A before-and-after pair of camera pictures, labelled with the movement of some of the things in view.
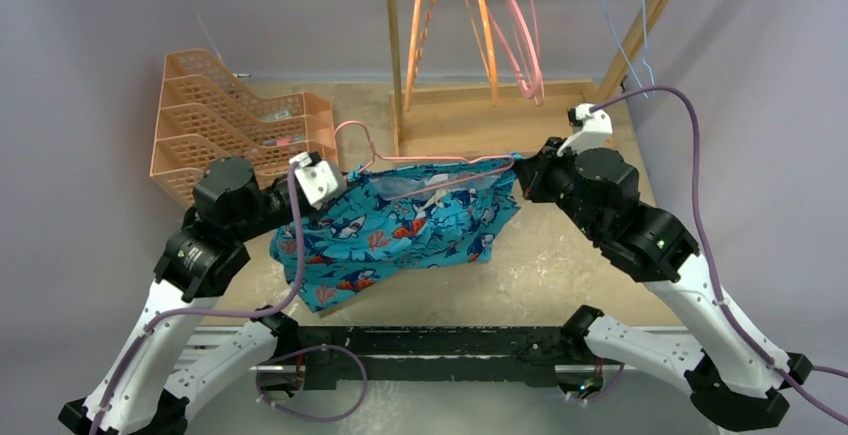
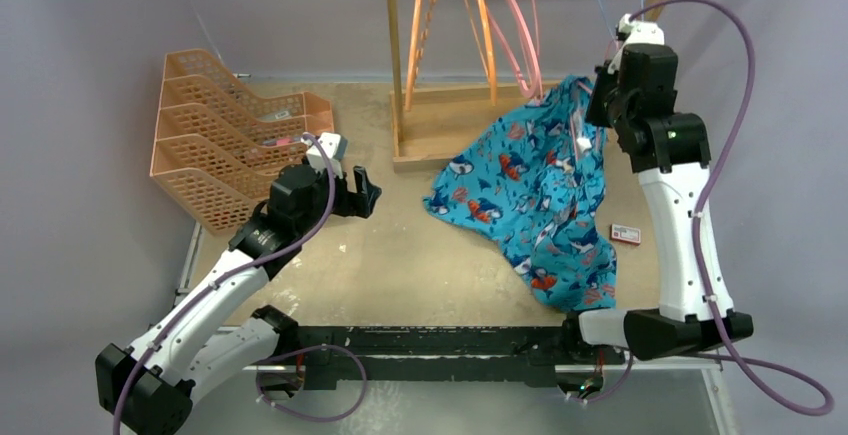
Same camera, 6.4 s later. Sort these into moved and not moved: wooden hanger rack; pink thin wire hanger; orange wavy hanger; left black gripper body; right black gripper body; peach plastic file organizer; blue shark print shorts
Moved: right black gripper body; left black gripper body; pink thin wire hanger; blue shark print shorts
Not moved: wooden hanger rack; orange wavy hanger; peach plastic file organizer
